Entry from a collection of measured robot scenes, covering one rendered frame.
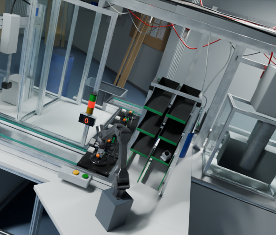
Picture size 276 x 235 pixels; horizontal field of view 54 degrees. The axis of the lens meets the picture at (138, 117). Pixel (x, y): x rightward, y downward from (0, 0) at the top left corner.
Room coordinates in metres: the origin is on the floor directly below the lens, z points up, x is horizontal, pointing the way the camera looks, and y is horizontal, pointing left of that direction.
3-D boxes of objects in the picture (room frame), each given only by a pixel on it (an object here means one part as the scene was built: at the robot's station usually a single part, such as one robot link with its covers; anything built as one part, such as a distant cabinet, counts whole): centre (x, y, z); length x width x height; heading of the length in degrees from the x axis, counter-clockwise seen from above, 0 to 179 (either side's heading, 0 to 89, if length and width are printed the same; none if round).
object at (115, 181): (1.31, -0.02, 1.15); 0.09 x 0.07 x 0.06; 124
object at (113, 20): (1.88, 0.35, 1.46); 0.03 x 0.03 x 1.00; 85
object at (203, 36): (2.76, -0.36, 1.56); 0.04 x 0.04 x 1.39; 85
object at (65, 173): (1.51, 0.28, 0.93); 0.21 x 0.07 x 0.06; 85
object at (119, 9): (7.55, 1.56, 1.76); 0.52 x 0.43 x 0.29; 47
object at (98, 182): (1.59, 0.47, 0.91); 0.89 x 0.06 x 0.11; 85
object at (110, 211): (1.31, -0.03, 0.96); 0.14 x 0.14 x 0.20; 47
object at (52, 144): (1.77, 0.47, 0.91); 0.84 x 0.28 x 0.10; 85
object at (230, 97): (2.41, -1.09, 1.21); 0.69 x 0.46 x 0.69; 85
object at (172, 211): (2.16, 0.14, 0.85); 1.50 x 1.41 x 0.03; 85
